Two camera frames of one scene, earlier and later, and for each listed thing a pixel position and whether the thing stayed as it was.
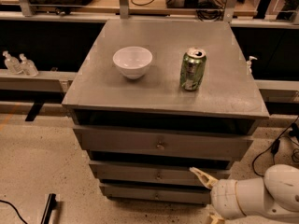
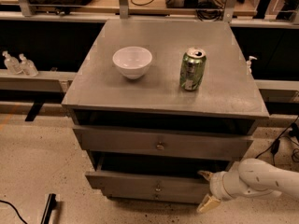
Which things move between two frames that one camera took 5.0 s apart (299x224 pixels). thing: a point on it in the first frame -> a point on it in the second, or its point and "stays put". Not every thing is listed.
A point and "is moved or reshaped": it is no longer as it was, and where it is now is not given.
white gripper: x=223 y=197 -> x=217 y=186
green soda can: x=192 y=66 stays put
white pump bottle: x=249 y=64 stays put
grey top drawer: x=164 y=143 stays put
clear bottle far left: x=11 y=63 stays put
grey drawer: x=157 y=170 is moved or reshaped
